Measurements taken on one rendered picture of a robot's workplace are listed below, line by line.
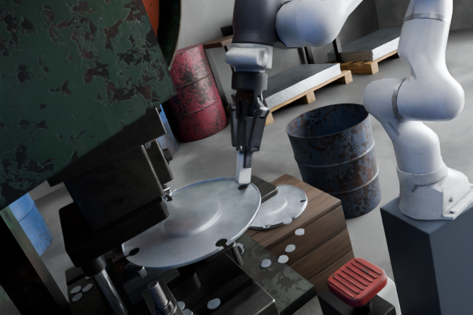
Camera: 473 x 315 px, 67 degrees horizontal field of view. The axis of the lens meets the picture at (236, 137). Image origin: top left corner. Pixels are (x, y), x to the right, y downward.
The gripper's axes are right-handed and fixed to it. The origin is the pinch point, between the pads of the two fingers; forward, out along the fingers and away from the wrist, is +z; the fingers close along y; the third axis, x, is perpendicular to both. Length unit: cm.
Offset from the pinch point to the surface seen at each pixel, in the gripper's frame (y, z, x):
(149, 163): -7.7, -3.6, 23.3
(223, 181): 6.3, 4.7, 1.2
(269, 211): 45, 30, -42
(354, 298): -36.0, 9.1, 5.1
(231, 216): -7.8, 7.5, 7.1
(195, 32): 324, -79, -131
